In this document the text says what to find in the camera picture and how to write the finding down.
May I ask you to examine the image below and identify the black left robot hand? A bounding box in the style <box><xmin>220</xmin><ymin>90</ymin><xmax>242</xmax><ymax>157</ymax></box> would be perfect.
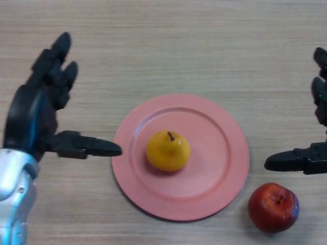
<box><xmin>3</xmin><ymin>32</ymin><xmax>123</xmax><ymax>161</ymax></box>

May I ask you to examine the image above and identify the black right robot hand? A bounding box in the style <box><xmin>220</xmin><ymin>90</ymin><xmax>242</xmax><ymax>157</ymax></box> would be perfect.
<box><xmin>264</xmin><ymin>47</ymin><xmax>327</xmax><ymax>176</ymax></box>

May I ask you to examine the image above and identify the yellow pear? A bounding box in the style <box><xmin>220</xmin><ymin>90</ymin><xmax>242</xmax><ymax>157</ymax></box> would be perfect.
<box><xmin>146</xmin><ymin>130</ymin><xmax>191</xmax><ymax>172</ymax></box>

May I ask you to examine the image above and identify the pink round plate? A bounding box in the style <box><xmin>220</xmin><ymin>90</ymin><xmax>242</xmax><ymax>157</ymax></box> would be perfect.
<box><xmin>111</xmin><ymin>93</ymin><xmax>250</xmax><ymax>222</ymax></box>

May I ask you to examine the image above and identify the red apple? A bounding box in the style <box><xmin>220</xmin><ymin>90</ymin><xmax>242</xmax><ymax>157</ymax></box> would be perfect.
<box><xmin>248</xmin><ymin>182</ymin><xmax>299</xmax><ymax>233</ymax></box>

